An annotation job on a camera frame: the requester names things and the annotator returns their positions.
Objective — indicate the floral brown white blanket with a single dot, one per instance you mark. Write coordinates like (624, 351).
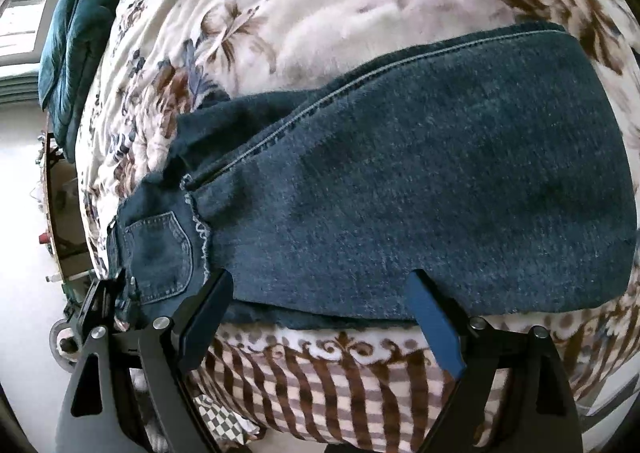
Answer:
(310, 8)

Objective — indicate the teal velvet cushion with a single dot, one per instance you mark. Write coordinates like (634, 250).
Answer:
(75, 43)

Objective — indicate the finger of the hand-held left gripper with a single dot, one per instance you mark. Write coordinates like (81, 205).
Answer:
(102, 303)

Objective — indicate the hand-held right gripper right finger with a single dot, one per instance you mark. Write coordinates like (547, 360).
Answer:
(435, 323)

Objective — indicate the white caster wheel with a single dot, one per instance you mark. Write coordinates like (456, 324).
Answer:
(64, 338)

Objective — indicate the black white checkered cloth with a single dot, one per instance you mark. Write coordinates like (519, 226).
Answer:
(225, 420)

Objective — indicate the window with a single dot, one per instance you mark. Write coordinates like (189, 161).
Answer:
(25, 8)

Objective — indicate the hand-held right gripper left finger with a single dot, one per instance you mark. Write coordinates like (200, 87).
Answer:
(200, 328)

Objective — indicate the dark blue denim pants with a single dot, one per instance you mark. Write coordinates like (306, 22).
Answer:
(410, 183)

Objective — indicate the wooden side table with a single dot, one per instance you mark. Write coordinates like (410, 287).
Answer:
(60, 228)

